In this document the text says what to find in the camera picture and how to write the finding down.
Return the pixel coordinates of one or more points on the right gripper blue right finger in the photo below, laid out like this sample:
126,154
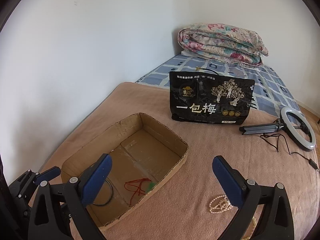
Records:
275,221

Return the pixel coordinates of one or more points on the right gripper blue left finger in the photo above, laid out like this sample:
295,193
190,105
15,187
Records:
83,193

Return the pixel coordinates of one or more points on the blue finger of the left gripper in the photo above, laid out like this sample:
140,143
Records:
47,175

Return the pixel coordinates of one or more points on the brown cardboard box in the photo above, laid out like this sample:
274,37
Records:
145,155

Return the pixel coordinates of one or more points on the black folded tripod stand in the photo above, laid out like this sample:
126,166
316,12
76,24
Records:
262,129

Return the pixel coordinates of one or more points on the black snack bag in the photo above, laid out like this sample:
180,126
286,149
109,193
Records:
210,98

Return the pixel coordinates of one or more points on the folded floral quilt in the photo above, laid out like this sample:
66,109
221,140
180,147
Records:
223,43

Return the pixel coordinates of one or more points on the white ring light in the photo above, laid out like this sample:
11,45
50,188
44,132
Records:
298,128

